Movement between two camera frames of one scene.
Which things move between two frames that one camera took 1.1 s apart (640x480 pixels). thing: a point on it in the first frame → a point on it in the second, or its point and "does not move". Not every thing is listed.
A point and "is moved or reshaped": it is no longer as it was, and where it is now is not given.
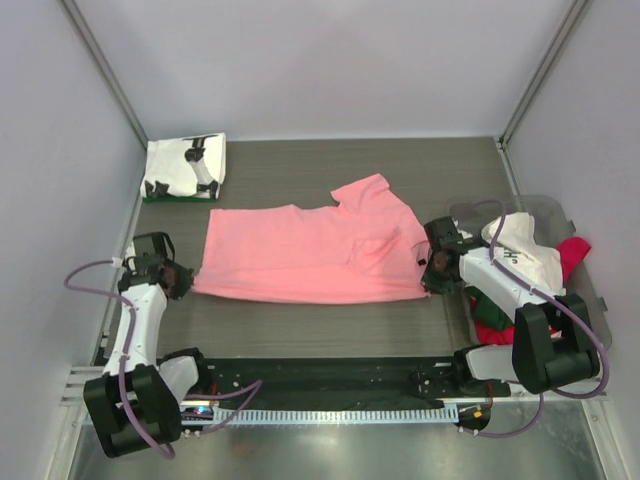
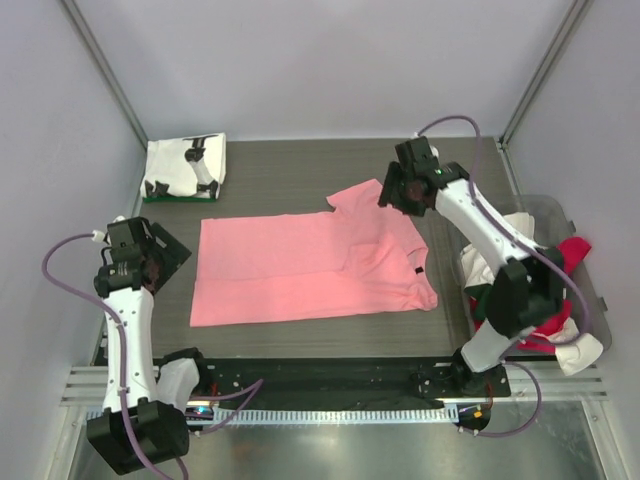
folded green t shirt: [181, 199] does not move
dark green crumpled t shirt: [486, 312] does not move
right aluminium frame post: [575, 14] does not move
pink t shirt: [366, 248] is moved or reshaped
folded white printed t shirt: [185, 167] does not move
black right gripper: [432, 283] → [390, 192]
